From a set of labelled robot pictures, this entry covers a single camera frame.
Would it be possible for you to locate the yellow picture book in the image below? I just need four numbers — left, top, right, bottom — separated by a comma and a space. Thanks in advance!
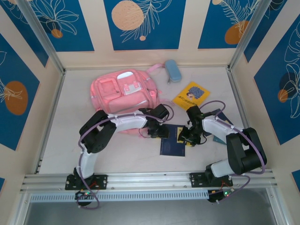
172, 81, 211, 111

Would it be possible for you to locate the pink backpack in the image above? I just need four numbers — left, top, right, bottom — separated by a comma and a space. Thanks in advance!
90, 63, 166, 136

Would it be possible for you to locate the light blue pencil case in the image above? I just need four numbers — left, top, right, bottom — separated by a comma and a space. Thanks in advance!
165, 59, 182, 84

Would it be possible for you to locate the grey metal base panel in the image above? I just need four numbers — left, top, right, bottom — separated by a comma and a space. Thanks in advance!
23, 187, 278, 225

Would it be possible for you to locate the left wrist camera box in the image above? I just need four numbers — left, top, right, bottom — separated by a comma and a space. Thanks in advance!
152, 104, 170, 119

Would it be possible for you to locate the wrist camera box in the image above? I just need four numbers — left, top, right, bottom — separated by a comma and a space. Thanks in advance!
152, 104, 170, 119
186, 105, 200, 121

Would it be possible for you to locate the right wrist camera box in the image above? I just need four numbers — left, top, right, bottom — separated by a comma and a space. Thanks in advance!
186, 105, 200, 121

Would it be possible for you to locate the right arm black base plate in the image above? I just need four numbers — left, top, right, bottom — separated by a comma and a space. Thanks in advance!
189, 172, 234, 188

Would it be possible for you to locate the aluminium mounting rail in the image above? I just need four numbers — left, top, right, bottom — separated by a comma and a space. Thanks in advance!
20, 169, 278, 192

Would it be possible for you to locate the aluminium table side rail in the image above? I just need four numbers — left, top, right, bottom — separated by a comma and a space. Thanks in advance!
226, 67, 262, 169
34, 70, 67, 174

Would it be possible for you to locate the white slotted cable duct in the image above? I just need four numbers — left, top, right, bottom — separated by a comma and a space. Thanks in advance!
29, 189, 210, 203

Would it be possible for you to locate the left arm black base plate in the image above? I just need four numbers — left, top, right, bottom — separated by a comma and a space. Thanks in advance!
65, 174, 108, 190

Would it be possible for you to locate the blue floral wall panel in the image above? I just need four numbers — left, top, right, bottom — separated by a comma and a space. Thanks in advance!
0, 34, 41, 151
254, 22, 300, 146
104, 0, 187, 51
29, 0, 95, 53
243, 0, 288, 63
0, 0, 49, 68
198, 0, 261, 50

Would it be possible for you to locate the aluminium frame post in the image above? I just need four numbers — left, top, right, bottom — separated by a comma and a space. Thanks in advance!
16, 0, 66, 74
228, 0, 269, 71

